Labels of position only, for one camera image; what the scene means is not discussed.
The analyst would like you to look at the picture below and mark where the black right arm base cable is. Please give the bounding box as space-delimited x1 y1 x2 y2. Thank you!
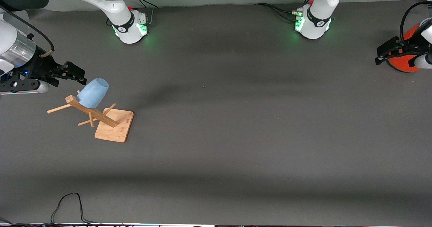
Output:
129 0 159 26

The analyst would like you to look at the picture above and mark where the looped black table cable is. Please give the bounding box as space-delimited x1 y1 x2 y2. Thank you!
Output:
51 192 102 226

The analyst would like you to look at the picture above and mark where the black arm base cable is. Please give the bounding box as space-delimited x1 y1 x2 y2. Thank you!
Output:
129 0 159 26
254 0 316 22

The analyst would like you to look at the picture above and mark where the black table edge cable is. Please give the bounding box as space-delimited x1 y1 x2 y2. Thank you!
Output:
0 216 51 227

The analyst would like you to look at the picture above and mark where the wooden cup rack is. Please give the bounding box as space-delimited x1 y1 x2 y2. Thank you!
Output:
47 91 134 143

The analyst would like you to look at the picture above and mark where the light blue cup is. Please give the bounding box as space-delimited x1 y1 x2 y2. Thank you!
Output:
77 78 109 109

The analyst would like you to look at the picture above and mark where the orange can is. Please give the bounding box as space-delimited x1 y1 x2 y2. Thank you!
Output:
386 23 432 73

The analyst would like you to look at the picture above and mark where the black left arm base cable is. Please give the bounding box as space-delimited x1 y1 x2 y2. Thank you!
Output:
254 0 316 22

